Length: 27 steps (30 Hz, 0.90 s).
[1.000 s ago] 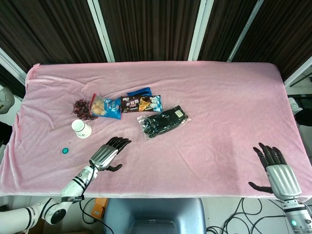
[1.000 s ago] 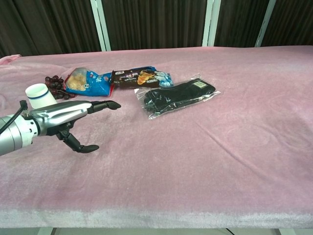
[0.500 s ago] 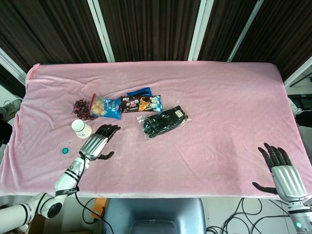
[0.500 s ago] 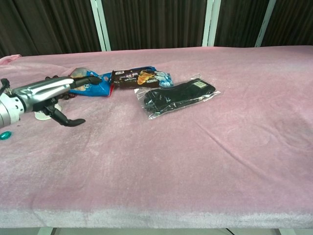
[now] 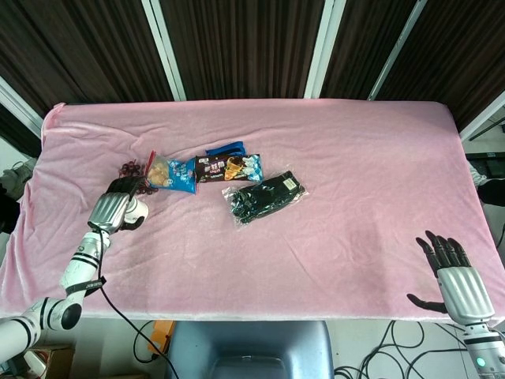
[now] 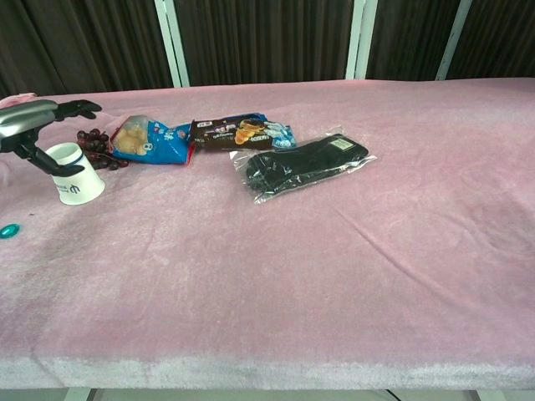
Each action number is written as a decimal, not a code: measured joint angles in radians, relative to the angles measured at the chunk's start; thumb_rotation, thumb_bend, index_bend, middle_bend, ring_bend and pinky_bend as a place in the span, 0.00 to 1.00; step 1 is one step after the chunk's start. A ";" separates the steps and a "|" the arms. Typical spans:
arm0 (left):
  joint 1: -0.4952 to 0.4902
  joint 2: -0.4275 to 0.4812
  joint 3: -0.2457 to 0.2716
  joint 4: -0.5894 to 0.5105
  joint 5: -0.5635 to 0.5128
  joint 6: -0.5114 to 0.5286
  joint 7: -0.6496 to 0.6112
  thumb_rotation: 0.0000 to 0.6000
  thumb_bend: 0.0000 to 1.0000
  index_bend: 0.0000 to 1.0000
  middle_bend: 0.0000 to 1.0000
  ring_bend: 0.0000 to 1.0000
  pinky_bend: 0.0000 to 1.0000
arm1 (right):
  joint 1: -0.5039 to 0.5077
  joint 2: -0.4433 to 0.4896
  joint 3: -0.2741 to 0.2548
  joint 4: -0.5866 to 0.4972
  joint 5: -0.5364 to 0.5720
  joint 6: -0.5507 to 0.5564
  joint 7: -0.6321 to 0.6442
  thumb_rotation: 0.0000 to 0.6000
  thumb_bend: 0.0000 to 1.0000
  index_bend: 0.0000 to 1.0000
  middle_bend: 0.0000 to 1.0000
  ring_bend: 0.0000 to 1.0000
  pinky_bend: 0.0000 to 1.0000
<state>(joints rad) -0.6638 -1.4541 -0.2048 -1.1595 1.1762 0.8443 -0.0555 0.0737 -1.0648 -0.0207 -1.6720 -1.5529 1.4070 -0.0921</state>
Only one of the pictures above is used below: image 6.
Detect white paper cup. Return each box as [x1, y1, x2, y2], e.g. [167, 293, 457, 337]
[43, 141, 105, 206]

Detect pink fuzzy tablecloth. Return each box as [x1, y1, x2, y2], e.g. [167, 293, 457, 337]
[0, 76, 535, 392]

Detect blue snack bag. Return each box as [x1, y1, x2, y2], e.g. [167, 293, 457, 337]
[109, 114, 197, 166]

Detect black socks in plastic bag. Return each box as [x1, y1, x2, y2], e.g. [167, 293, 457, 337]
[228, 133, 377, 206]

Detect dark red grape bunch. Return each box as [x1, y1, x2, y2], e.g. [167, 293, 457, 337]
[76, 128, 130, 171]

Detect dark brown snack package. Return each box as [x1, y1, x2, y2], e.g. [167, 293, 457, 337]
[190, 111, 297, 154]

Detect white frame post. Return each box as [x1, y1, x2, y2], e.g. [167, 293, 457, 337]
[344, 0, 380, 81]
[435, 0, 473, 81]
[154, 0, 191, 89]

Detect dark brown curtain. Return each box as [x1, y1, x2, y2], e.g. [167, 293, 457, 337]
[0, 0, 535, 100]

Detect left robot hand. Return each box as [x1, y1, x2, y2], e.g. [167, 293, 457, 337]
[0, 99, 103, 178]

